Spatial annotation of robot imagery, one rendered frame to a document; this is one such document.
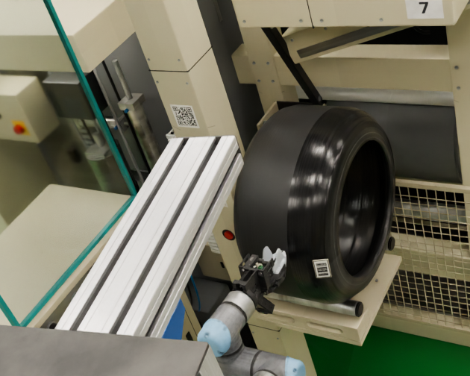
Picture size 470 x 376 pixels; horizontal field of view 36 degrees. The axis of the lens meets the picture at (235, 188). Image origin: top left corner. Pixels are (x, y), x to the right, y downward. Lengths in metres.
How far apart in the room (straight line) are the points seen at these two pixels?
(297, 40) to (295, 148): 0.44
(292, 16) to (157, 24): 0.37
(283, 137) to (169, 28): 0.41
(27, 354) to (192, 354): 0.17
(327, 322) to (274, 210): 0.48
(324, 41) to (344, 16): 0.24
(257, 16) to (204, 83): 0.24
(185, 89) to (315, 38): 0.45
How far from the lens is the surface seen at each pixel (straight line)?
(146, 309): 0.71
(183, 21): 1.92
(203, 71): 1.99
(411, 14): 1.88
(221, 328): 1.67
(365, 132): 2.02
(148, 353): 0.67
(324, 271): 1.91
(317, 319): 2.23
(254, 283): 1.77
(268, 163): 1.91
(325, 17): 1.98
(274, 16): 2.04
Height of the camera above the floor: 2.50
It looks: 36 degrees down
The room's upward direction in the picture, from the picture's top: 19 degrees counter-clockwise
